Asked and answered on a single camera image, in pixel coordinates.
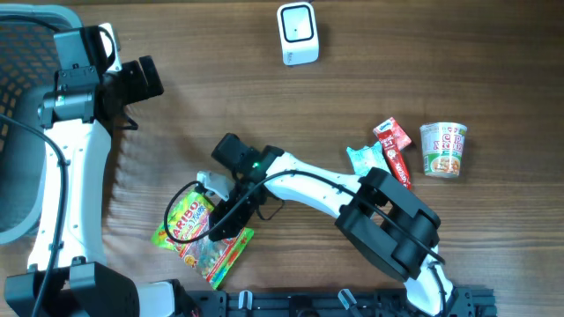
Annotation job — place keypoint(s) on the grey plastic basket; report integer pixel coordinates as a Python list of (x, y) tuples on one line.
[(29, 62)]

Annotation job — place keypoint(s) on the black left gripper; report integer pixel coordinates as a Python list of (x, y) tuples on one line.
[(144, 77)]

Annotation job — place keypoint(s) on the white barcode scanner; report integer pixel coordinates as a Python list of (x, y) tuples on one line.
[(298, 34)]

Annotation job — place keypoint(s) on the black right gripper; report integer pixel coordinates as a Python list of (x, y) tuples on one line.
[(238, 211)]

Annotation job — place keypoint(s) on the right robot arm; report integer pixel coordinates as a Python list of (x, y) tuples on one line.
[(388, 224)]

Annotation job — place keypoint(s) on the red KitKat bar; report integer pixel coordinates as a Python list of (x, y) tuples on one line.
[(394, 158)]

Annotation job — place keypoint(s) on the instant noodle cup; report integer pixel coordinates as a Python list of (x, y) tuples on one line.
[(442, 145)]

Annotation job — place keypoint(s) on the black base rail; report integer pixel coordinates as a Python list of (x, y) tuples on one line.
[(168, 298)]

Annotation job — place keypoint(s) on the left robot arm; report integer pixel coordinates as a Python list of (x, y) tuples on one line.
[(66, 272)]

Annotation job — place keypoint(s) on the red white small box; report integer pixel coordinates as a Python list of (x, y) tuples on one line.
[(401, 138)]

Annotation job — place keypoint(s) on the teal tissue pack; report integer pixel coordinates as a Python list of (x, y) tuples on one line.
[(364, 159)]

